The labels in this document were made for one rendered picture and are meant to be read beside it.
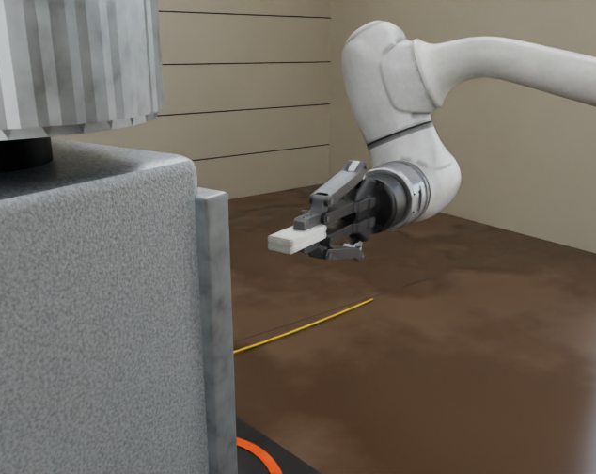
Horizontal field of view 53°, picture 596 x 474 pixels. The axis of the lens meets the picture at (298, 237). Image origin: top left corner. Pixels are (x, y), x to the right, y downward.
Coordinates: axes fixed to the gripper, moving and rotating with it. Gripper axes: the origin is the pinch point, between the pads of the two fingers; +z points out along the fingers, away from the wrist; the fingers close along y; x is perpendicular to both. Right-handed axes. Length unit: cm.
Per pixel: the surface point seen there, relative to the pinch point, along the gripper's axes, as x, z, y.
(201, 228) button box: -3.9, 19.0, -6.2
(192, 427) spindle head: -3.4, 20.6, 10.3
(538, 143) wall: 81, -509, 57
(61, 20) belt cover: -6.2, 31.0, -20.2
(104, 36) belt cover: -6.3, 28.4, -19.5
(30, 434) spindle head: -3.4, 34.0, 3.1
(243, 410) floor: 125, -143, 144
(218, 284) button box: -4.4, 17.9, -1.4
